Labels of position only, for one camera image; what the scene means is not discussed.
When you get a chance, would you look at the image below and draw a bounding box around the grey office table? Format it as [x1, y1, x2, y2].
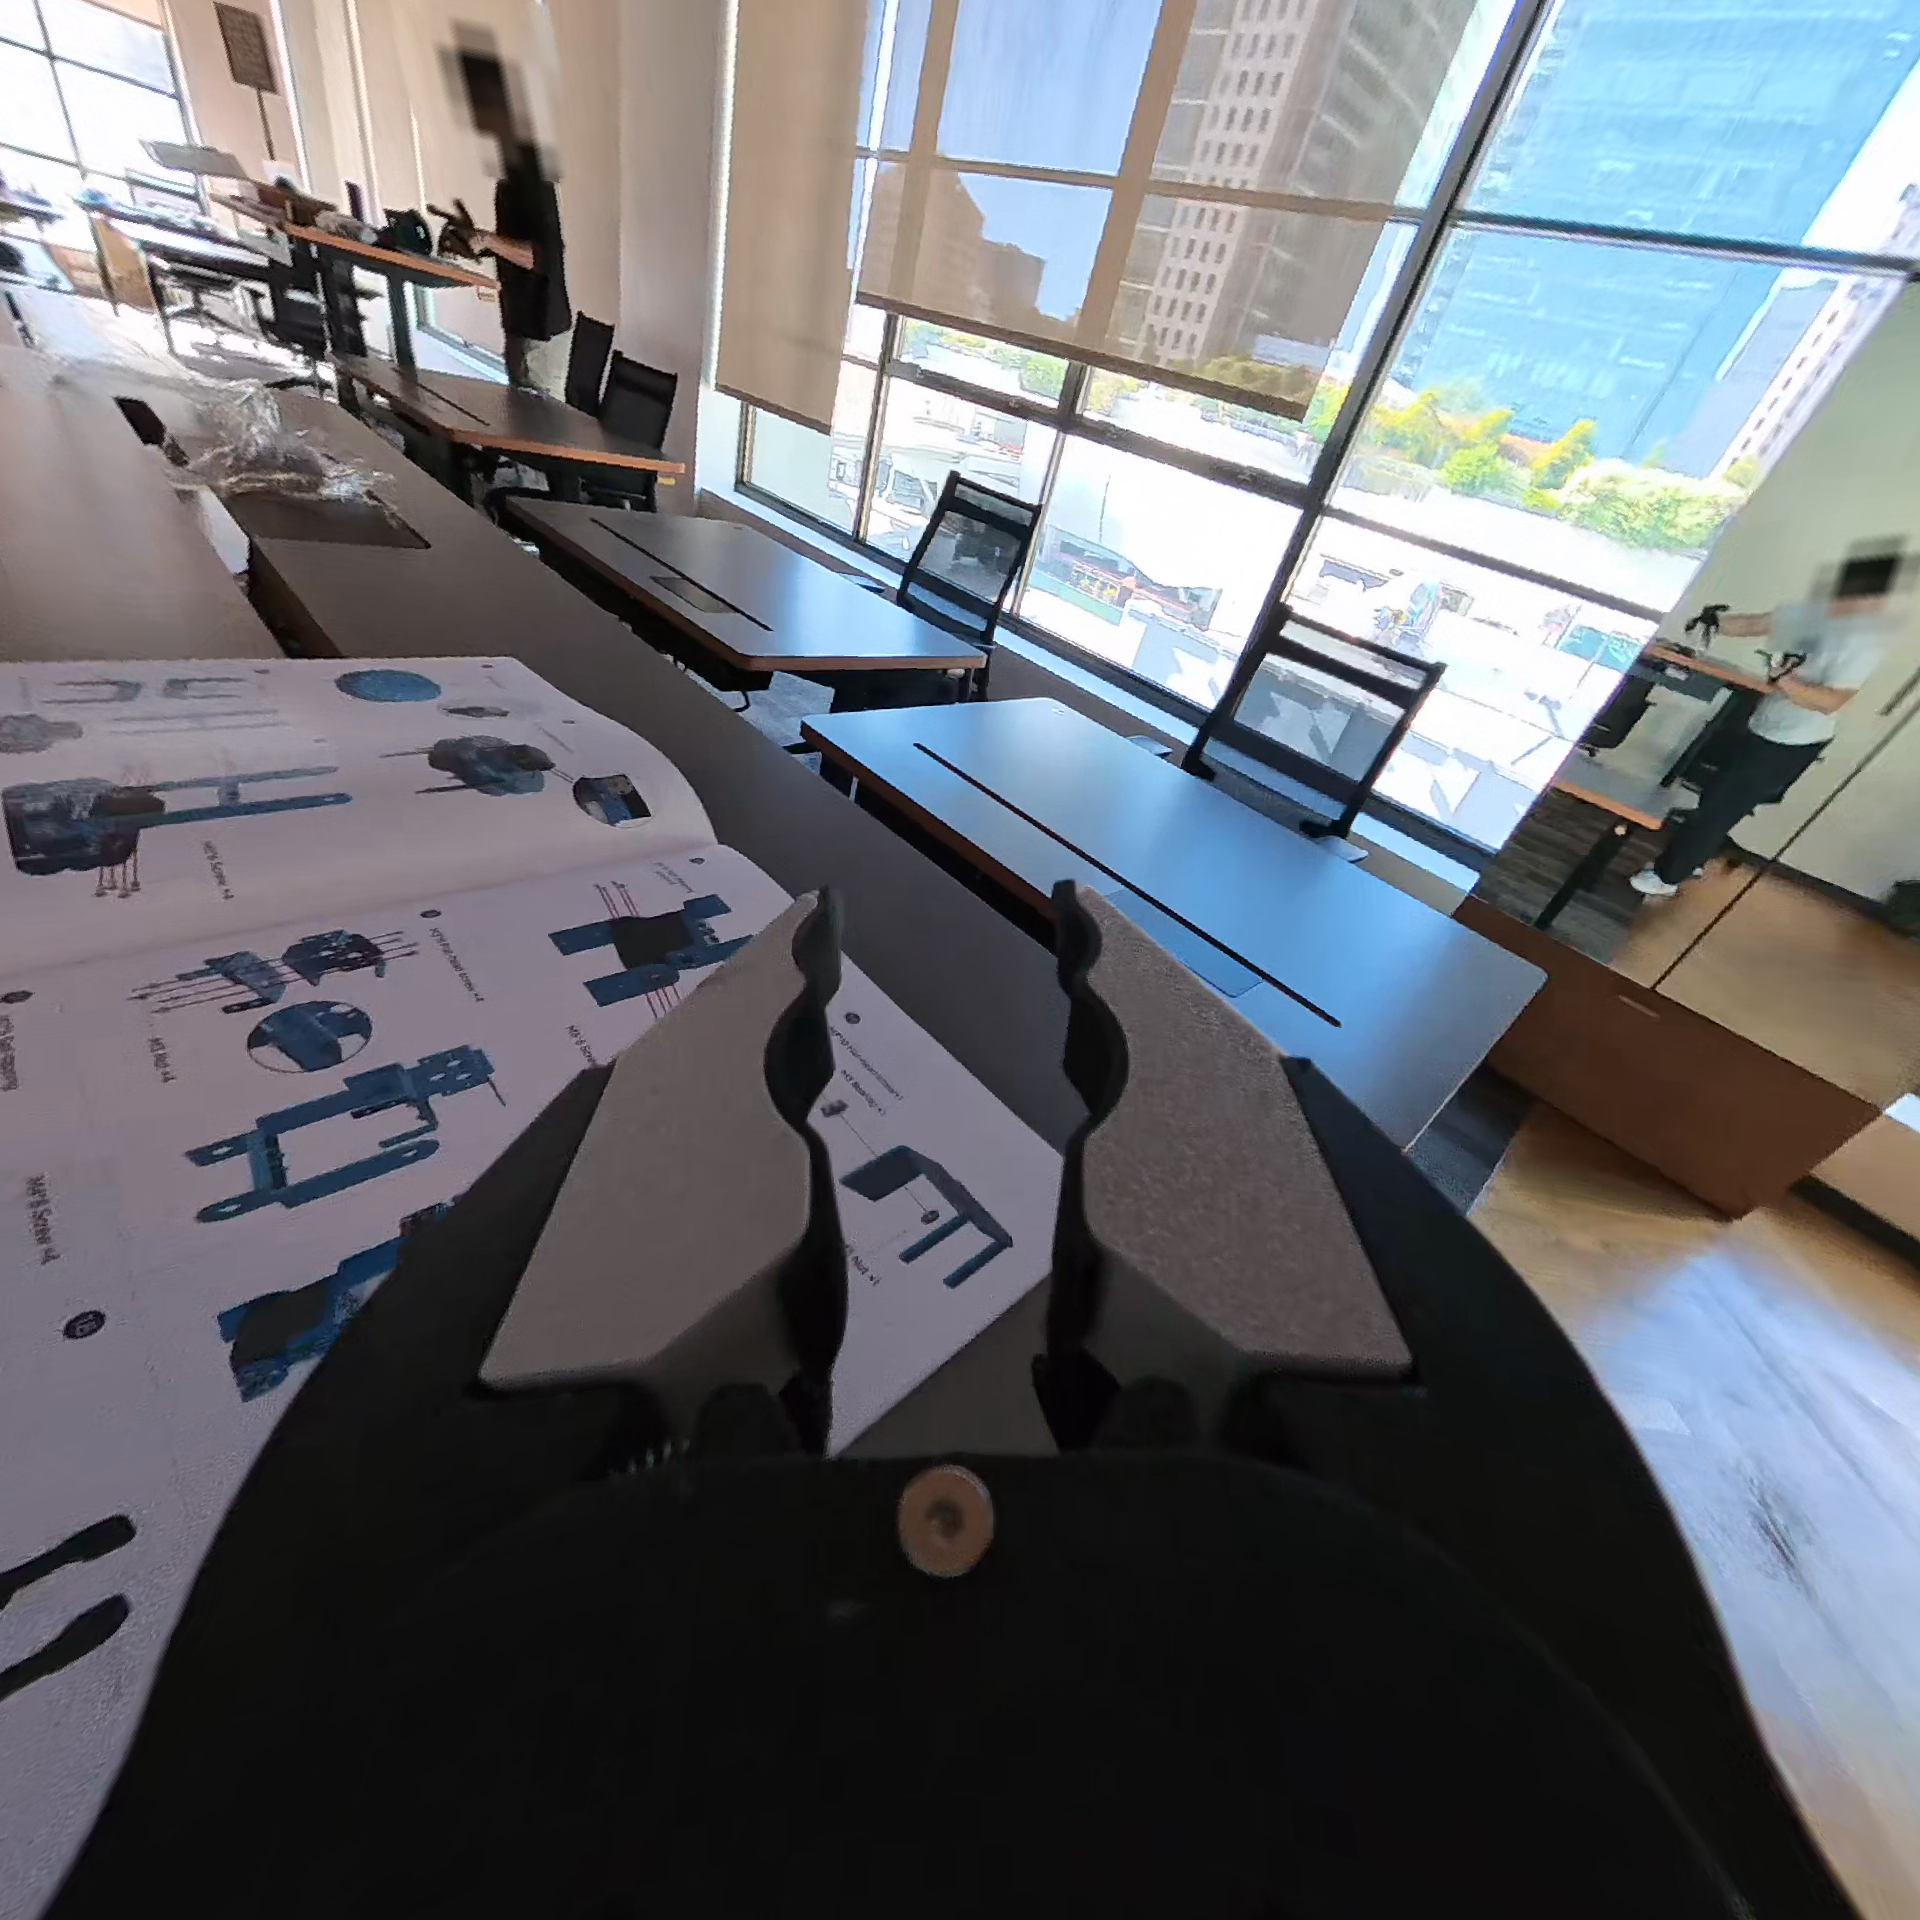
[802, 698, 1549, 1153]
[503, 494, 989, 713]
[335, 353, 686, 504]

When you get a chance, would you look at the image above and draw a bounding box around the white printed instruction manual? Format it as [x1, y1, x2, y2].
[0, 653, 1071, 1920]

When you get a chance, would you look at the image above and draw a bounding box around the dark brown desk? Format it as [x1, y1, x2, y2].
[0, 335, 1090, 1464]

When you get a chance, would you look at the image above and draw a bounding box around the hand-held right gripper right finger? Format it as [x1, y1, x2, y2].
[1046, 880, 1414, 1405]

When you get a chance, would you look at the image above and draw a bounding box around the beige roller blind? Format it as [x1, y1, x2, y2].
[852, 149, 1422, 424]
[715, 0, 870, 431]

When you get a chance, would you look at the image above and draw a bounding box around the pile of clear plastic wrap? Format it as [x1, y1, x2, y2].
[169, 374, 404, 507]

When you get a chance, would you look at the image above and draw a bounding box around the large glass window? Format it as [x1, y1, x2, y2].
[735, 0, 1920, 858]

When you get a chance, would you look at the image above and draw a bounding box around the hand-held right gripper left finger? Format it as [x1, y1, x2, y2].
[477, 888, 849, 1412]

